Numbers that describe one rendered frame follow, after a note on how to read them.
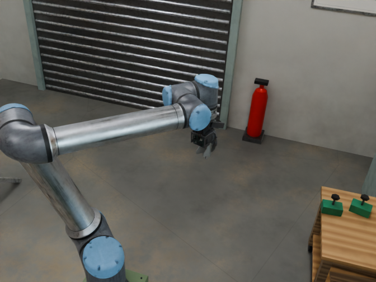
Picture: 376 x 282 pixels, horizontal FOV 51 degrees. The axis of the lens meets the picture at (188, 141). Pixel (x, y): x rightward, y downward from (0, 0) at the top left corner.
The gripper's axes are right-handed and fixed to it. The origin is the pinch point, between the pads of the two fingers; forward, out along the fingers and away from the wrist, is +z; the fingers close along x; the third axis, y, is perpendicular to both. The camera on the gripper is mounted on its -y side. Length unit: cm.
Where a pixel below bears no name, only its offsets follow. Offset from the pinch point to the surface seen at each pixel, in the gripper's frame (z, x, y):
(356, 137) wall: 94, 11, -219
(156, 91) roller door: 75, -169, -149
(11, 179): 89, -170, 12
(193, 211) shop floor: 106, -53, -61
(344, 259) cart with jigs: 58, 58, -39
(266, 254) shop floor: 109, 9, -61
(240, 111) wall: 84, -90, -182
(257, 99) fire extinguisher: 62, -68, -172
